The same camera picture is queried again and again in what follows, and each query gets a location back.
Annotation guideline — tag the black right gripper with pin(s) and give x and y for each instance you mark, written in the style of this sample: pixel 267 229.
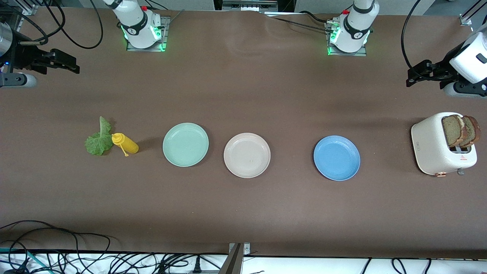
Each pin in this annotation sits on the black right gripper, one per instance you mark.
pixel 23 58

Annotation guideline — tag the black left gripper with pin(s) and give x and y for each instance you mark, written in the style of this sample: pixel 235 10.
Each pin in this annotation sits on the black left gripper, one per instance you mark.
pixel 442 71

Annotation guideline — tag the brown bread slice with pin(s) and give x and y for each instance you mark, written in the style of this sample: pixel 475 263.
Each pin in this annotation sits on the brown bread slice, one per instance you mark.
pixel 452 131
pixel 473 131

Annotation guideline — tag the green lettuce leaf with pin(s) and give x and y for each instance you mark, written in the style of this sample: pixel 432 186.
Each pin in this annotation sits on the green lettuce leaf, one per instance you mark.
pixel 98 144

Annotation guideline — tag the yellow mustard squeeze bottle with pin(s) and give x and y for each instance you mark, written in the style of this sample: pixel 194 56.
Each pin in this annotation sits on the yellow mustard squeeze bottle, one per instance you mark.
pixel 129 144

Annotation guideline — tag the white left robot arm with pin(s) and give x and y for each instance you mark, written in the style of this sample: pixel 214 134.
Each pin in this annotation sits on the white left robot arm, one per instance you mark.
pixel 357 23

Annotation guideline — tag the blue plate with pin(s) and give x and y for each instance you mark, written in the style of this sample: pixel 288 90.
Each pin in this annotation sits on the blue plate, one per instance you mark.
pixel 336 158

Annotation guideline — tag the mint green plate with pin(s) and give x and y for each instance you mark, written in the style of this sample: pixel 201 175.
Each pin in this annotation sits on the mint green plate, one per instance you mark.
pixel 185 144

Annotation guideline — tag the beige plate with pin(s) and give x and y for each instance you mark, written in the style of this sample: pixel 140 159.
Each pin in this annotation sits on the beige plate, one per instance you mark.
pixel 247 155

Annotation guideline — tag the dark glass panel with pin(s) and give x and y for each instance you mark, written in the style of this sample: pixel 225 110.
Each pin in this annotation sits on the dark glass panel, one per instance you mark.
pixel 9 19

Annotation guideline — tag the cream white toaster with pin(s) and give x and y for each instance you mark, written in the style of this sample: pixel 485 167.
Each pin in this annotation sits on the cream white toaster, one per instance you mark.
pixel 430 144

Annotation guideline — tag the dark equipment box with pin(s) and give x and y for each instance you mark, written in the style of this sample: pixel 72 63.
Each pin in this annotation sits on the dark equipment box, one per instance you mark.
pixel 247 4

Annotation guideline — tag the black power plug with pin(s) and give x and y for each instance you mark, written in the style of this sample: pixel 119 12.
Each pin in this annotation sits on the black power plug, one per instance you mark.
pixel 196 267

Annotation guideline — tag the aluminium frame profile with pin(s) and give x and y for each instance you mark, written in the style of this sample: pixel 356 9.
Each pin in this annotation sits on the aluminium frame profile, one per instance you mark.
pixel 31 9
pixel 466 19

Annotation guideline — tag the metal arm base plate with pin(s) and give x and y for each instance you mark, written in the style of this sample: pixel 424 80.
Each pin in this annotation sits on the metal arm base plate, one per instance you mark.
pixel 350 54
pixel 166 28

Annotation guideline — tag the grey metal camera bracket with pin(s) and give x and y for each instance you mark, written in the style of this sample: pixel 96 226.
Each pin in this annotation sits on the grey metal camera bracket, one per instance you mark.
pixel 233 262

